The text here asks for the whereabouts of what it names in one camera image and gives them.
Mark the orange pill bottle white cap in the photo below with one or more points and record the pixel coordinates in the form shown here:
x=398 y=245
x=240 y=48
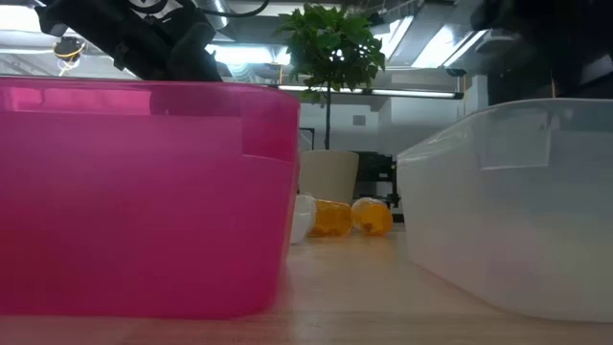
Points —
x=373 y=218
x=333 y=218

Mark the red plastic bin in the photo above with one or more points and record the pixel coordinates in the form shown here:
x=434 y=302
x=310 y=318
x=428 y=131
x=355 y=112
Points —
x=143 y=215

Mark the clear plastic bin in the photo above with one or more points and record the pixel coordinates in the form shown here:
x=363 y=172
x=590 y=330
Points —
x=517 y=230

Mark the black yellow hanging device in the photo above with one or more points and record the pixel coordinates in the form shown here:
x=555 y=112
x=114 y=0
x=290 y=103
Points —
x=68 y=48

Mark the long ceiling light fixture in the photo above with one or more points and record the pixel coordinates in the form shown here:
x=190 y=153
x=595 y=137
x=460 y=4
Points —
x=412 y=93

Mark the green leafy plant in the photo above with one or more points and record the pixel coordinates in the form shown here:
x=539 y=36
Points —
x=330 y=48

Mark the white plant pot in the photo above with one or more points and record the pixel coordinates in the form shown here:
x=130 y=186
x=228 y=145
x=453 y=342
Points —
x=330 y=175

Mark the grey wall outlet plate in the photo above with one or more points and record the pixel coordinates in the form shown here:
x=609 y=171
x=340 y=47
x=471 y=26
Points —
x=359 y=120

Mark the black bracket device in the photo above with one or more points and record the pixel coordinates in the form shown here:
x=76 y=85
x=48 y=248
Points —
x=378 y=177

